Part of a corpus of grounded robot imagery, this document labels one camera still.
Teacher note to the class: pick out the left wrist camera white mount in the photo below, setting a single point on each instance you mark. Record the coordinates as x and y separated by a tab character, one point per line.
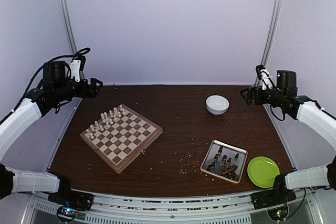
77	65

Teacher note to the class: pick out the wooden chess board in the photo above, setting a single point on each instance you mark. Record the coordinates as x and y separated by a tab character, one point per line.
121	147

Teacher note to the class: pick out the pile of dark chess pieces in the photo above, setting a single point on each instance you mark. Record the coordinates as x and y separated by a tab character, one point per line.
229	172

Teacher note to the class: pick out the aluminium frame post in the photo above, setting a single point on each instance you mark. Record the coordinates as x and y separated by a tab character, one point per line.
270	40
68	26

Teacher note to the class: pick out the left aluminium frame post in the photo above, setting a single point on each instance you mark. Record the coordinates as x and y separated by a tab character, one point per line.
68	26

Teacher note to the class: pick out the white ceramic bowl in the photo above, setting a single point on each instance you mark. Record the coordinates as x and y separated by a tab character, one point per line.
217	104

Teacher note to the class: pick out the right aluminium frame post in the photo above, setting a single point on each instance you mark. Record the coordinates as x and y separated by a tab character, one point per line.
270	40

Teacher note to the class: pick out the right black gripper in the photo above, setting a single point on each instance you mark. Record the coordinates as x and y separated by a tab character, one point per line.
250	90

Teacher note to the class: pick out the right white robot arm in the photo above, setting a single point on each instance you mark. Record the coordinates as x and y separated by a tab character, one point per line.
283	95

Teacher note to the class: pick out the metal tray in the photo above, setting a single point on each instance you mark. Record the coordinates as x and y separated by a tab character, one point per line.
212	161

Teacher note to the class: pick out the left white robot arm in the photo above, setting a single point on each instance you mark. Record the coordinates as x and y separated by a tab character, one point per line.
61	83

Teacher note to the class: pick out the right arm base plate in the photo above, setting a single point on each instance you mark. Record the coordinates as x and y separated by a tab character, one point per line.
269	198

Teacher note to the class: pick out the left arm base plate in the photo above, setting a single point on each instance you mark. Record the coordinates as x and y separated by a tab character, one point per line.
76	200

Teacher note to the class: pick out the green plate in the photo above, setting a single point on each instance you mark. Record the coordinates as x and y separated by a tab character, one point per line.
262	172

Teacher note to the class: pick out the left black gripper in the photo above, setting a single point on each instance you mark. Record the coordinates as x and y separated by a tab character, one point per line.
93	92

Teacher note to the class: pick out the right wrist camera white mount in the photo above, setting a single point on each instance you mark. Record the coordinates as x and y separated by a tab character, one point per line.
264	77

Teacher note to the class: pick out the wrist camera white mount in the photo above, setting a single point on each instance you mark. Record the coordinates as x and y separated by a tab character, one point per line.
264	77
77	65

